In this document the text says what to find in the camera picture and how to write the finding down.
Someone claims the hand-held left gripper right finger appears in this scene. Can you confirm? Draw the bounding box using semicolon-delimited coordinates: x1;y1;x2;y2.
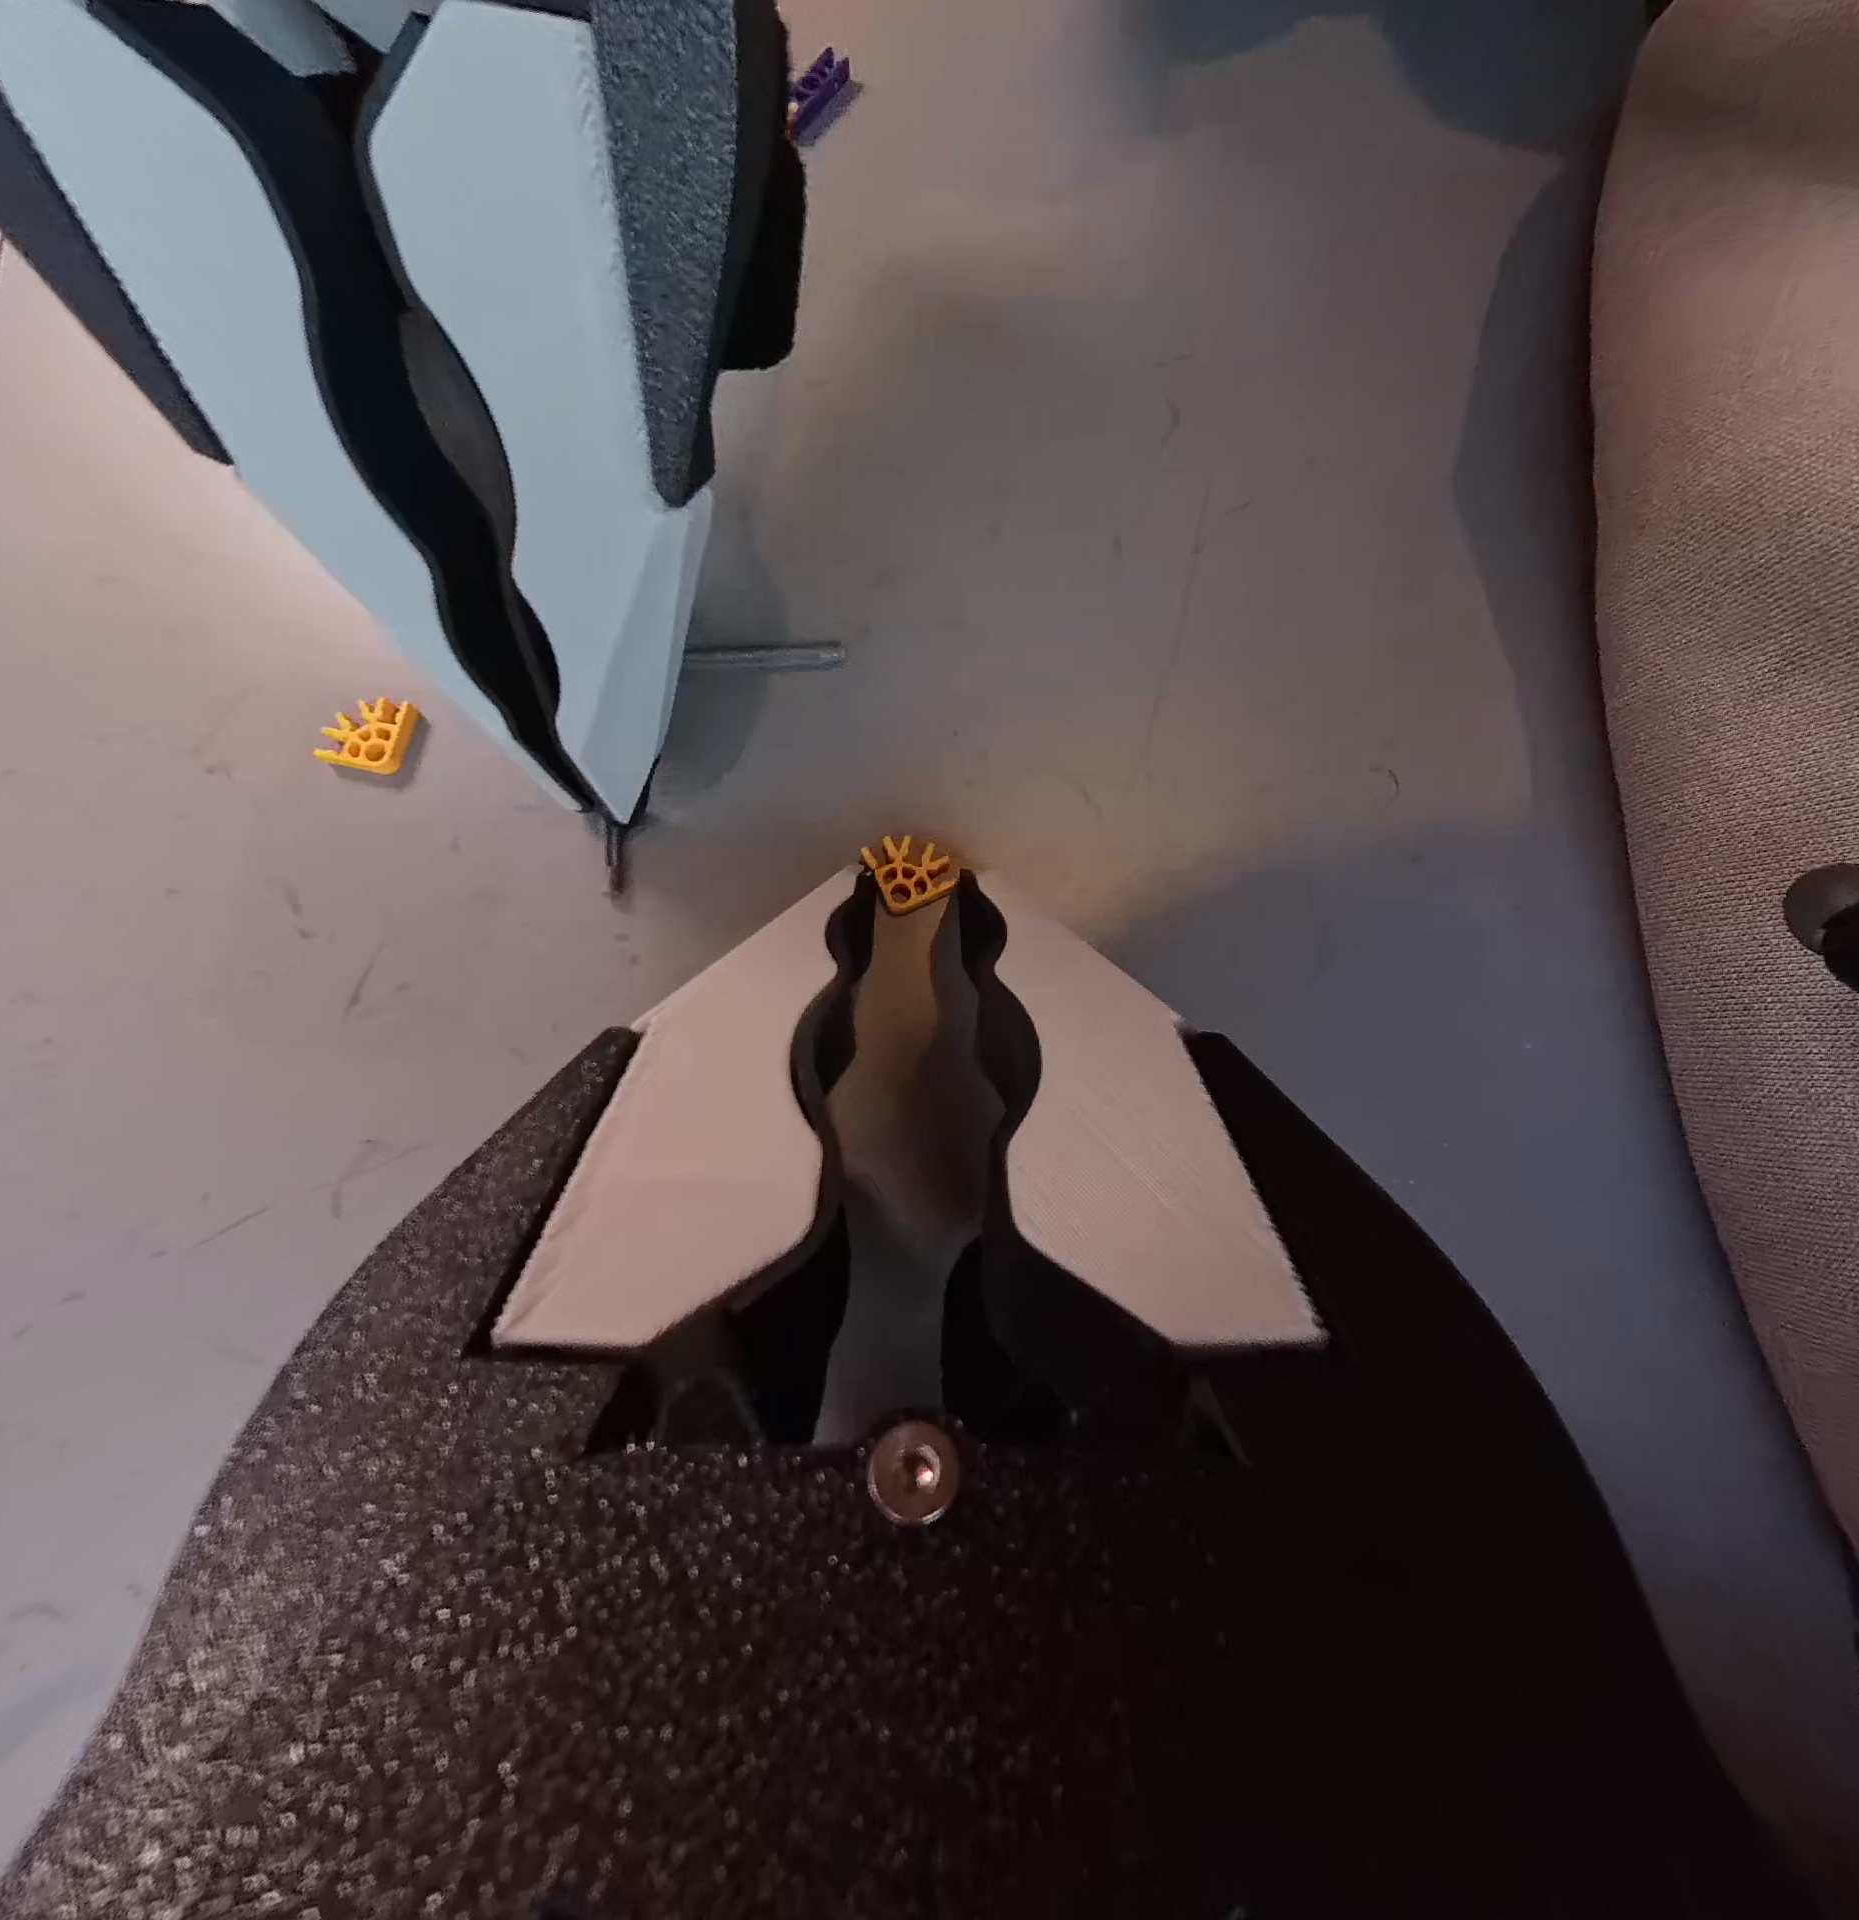
951;868;1327;1358

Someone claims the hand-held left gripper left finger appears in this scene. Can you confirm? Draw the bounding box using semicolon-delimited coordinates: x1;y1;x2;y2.
491;868;882;1356

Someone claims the yellow toy connector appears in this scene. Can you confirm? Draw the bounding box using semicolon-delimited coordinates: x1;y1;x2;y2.
311;697;424;784
859;832;959;918

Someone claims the small black earbud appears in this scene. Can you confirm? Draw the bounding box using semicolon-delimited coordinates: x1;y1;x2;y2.
1782;863;1859;996

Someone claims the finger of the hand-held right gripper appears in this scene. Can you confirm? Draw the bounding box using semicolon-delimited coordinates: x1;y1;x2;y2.
0;0;602;817
353;0;717;831

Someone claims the grey desk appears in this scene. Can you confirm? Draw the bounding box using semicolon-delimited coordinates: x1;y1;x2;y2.
0;0;1859;1892

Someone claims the blue yellow toy rod model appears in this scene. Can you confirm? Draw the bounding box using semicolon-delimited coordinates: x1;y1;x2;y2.
786;44;860;147

